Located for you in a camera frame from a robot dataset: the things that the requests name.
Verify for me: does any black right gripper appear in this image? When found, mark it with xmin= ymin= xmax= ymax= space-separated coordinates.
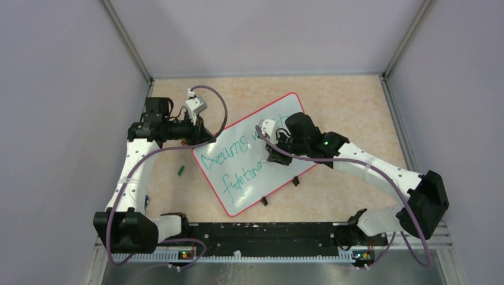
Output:
xmin=266 ymin=130 xmax=308 ymax=166

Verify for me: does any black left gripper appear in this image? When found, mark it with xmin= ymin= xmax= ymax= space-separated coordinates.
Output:
xmin=163 ymin=110 xmax=216 ymax=149

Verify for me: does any pink framed whiteboard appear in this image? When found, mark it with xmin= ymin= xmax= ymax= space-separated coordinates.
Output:
xmin=193 ymin=93 xmax=315 ymax=217

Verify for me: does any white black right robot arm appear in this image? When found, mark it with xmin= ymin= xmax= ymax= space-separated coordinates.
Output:
xmin=256 ymin=112 xmax=449 ymax=245

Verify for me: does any black whiteboard foot clip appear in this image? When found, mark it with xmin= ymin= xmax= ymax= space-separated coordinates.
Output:
xmin=261 ymin=197 xmax=269 ymax=207
xmin=292 ymin=176 xmax=300 ymax=187

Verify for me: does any blue toy car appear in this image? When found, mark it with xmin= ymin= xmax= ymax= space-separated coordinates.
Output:
xmin=144 ymin=195 xmax=150 ymax=207

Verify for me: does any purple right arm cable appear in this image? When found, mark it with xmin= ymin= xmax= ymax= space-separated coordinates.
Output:
xmin=256 ymin=125 xmax=433 ymax=270

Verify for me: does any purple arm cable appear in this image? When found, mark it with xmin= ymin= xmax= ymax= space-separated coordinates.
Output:
xmin=106 ymin=84 xmax=229 ymax=272
xmin=256 ymin=125 xmax=433 ymax=270

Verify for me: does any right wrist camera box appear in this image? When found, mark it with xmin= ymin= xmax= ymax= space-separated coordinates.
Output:
xmin=259 ymin=119 xmax=279 ymax=143

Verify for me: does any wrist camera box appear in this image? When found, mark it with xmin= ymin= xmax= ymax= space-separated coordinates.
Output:
xmin=259 ymin=119 xmax=279 ymax=143
xmin=185 ymin=88 xmax=207 ymax=120

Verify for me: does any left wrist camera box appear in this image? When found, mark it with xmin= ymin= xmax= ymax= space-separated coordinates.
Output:
xmin=185 ymin=88 xmax=207 ymax=120

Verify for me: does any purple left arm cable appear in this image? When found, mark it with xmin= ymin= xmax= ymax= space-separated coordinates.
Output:
xmin=106 ymin=84 xmax=229 ymax=272

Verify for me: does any aluminium frame rail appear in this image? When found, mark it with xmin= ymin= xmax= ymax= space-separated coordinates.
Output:
xmin=145 ymin=80 xmax=155 ymax=98

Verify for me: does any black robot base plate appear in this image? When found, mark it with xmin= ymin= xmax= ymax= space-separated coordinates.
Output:
xmin=153 ymin=221 xmax=389 ymax=258

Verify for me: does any white slotted cable duct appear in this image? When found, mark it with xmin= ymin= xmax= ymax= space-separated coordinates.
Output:
xmin=130 ymin=249 xmax=355 ymax=263

